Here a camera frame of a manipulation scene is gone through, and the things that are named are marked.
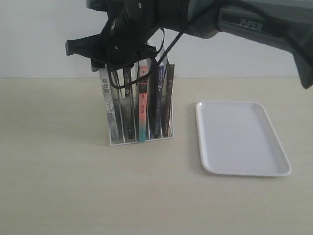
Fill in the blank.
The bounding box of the black spine book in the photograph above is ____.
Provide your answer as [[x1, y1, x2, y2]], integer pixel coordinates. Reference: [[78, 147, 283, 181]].
[[121, 68, 134, 141]]

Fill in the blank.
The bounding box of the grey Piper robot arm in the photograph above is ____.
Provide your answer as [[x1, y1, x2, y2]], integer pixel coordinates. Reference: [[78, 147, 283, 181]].
[[65, 0, 313, 89]]

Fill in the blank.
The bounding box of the dark blue spine book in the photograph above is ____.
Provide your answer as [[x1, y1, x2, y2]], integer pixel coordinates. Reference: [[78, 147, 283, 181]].
[[149, 63, 166, 139]]

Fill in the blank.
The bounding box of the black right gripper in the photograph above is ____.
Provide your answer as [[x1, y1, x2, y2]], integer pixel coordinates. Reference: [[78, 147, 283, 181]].
[[65, 7, 157, 72]]

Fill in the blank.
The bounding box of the dark maroon book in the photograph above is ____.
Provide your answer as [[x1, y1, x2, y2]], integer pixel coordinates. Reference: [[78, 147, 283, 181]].
[[162, 64, 175, 137]]

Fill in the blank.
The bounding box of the white wire book rack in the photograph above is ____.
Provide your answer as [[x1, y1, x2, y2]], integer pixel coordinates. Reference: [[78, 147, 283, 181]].
[[99, 58, 175, 146]]

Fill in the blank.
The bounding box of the white plastic tray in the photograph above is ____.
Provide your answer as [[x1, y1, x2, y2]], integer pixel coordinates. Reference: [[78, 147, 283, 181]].
[[196, 101, 292, 177]]

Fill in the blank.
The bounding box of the red teal spine book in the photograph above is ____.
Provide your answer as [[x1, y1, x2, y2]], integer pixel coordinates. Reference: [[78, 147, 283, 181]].
[[138, 60, 149, 142]]

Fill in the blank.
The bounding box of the grey marbled white book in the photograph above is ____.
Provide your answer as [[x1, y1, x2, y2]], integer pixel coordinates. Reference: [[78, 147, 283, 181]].
[[99, 69, 120, 141]]

